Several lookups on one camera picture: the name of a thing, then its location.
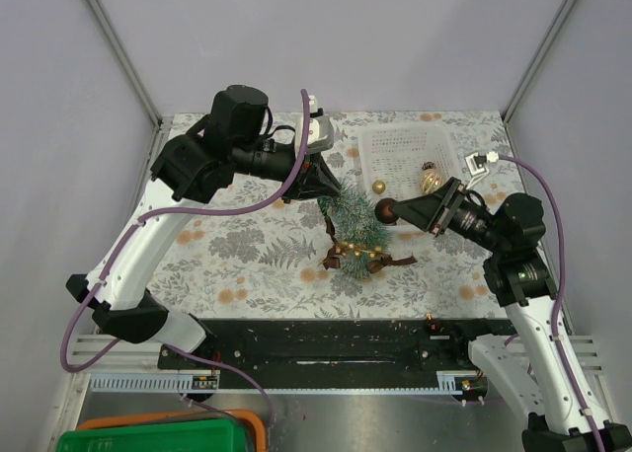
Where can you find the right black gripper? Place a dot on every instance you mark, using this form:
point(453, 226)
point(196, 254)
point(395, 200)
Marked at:
point(435, 211)

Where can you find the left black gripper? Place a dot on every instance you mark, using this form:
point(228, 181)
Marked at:
point(315, 179)

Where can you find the brown shiny bauble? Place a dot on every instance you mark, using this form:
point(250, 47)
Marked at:
point(383, 211)

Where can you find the white plastic basket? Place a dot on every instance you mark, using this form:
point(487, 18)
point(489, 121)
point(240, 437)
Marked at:
point(396, 152)

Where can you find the small green christmas tree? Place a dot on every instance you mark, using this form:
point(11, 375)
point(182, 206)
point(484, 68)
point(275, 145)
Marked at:
point(352, 213)

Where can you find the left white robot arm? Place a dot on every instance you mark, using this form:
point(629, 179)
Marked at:
point(117, 291)

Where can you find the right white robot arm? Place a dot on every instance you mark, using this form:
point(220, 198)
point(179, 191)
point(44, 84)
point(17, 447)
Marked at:
point(555, 400)

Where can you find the large gold striped bauble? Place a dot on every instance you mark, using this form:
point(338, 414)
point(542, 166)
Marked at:
point(431, 180)

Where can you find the small gold bauble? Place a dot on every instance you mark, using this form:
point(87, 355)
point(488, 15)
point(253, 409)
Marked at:
point(378, 187)

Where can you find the floral patterned table mat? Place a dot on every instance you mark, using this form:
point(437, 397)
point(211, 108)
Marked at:
point(269, 264)

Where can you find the orange plastic bin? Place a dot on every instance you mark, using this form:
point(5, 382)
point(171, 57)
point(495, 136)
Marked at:
point(254, 426)

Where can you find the green plastic bin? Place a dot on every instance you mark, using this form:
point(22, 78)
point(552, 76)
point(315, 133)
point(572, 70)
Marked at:
point(204, 435)

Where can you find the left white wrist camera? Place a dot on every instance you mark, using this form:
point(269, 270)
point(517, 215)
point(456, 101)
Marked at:
point(321, 133)

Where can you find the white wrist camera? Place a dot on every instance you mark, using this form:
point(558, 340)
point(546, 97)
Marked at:
point(477, 165)
point(321, 133)

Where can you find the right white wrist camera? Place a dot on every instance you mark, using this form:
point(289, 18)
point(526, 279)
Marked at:
point(477, 165)

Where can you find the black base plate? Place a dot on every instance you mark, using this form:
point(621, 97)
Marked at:
point(336, 355)

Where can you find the white slotted cable duct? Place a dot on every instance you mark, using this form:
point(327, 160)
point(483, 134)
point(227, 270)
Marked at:
point(180, 383)

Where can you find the aluminium frame rail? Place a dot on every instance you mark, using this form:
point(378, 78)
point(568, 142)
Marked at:
point(123, 356)

